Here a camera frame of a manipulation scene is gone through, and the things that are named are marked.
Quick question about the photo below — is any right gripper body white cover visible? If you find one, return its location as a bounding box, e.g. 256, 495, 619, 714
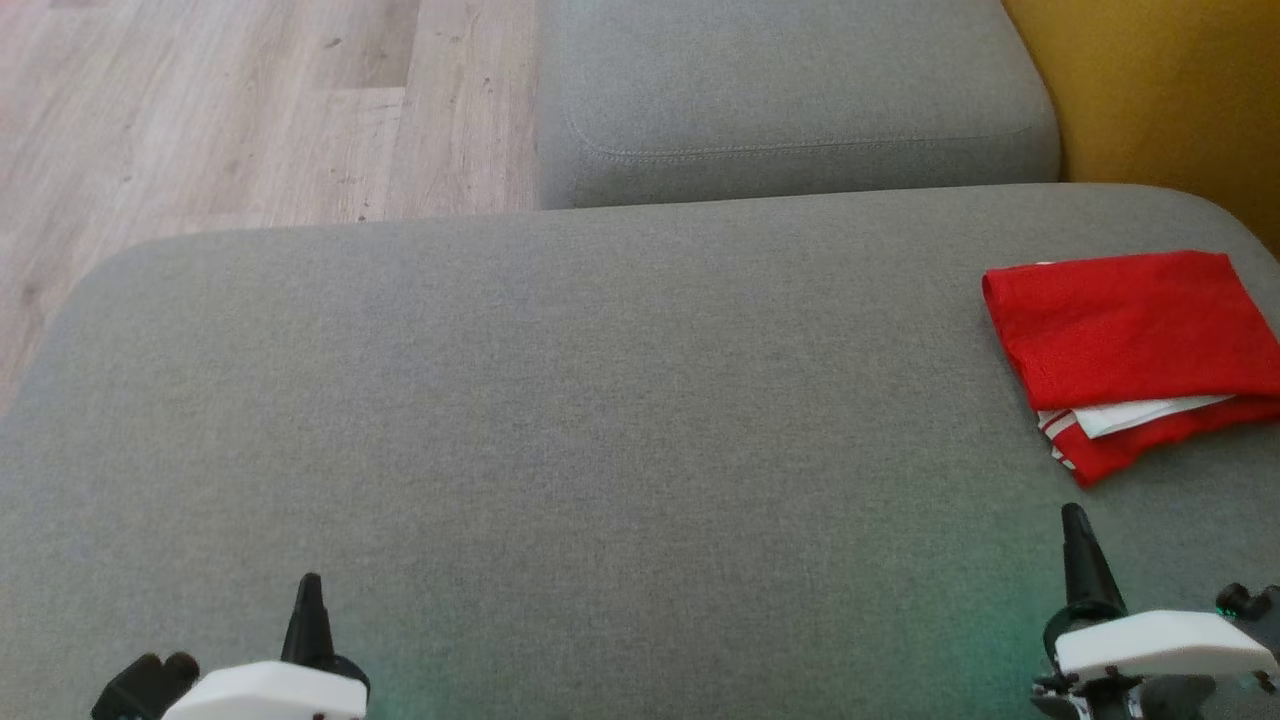
1030, 598, 1280, 720

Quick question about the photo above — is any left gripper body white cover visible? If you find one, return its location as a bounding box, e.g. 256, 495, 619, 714
160, 653, 372, 720

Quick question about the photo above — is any smaller grey sofa seat cushion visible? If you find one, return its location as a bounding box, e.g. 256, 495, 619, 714
537, 0, 1062, 210

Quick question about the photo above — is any yellow sofa back cushion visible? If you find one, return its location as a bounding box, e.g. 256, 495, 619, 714
1002, 0, 1280, 258

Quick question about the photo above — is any red shorts white waistband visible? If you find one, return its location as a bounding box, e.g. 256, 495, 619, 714
1058, 394, 1280, 489

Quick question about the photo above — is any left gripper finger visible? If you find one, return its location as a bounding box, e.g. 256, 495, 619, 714
280, 572, 338, 671

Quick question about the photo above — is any large grey sofa seat cushion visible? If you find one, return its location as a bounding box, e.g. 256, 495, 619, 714
0, 183, 1280, 720

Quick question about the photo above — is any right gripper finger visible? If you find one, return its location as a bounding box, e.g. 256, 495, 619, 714
1059, 502, 1129, 623

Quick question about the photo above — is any red Bulls 23 jersey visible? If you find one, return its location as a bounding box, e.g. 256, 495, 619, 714
981, 249, 1280, 471

